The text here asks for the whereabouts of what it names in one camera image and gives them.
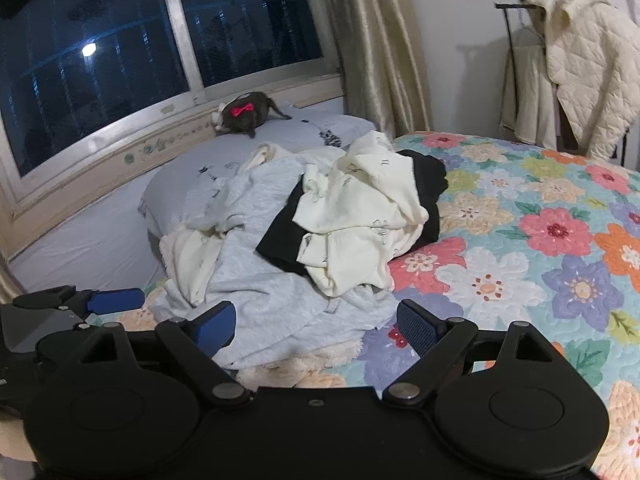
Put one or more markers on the cream hanging cloth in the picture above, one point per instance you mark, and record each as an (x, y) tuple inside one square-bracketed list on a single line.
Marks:
[(530, 95)]

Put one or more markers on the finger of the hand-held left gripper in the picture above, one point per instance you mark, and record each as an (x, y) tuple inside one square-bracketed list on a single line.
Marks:
[(115, 301)]

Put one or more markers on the black garment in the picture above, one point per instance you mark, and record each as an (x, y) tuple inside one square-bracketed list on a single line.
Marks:
[(280, 240)]

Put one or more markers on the black clothes rack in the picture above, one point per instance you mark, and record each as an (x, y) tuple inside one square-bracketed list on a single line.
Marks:
[(510, 25)]

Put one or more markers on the cream quilted jacket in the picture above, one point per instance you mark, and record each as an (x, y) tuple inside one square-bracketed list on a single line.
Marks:
[(590, 60)]

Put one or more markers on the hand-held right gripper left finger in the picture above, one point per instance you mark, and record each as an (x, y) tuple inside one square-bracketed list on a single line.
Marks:
[(217, 330)]

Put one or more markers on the cream garment with bow print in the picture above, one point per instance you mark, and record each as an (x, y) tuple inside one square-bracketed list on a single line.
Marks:
[(360, 195)]

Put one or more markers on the grey pillow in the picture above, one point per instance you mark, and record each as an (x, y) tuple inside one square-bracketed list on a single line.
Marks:
[(200, 180)]

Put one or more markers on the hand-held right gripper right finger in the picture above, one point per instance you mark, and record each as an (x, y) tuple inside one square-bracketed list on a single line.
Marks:
[(420, 330)]

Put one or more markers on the cream fleece garment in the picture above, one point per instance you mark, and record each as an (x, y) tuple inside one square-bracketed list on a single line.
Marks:
[(190, 265)]

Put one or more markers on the light grey garment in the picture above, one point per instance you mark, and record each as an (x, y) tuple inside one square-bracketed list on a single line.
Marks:
[(260, 285)]

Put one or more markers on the floral quilt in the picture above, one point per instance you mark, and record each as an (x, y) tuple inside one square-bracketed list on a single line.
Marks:
[(525, 260)]

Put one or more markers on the dark plush toy red bow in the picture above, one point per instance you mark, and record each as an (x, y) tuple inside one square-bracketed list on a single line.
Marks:
[(250, 115)]

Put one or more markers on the cream fluffy blanket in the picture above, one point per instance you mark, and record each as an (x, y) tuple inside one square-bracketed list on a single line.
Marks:
[(290, 374)]

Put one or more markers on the window with white frame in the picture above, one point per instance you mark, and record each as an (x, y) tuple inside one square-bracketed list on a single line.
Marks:
[(100, 35)]

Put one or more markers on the white bed sheet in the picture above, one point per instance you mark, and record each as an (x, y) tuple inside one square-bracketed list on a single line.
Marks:
[(90, 240)]

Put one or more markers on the beige curtain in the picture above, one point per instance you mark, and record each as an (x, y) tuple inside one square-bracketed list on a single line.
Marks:
[(370, 35)]

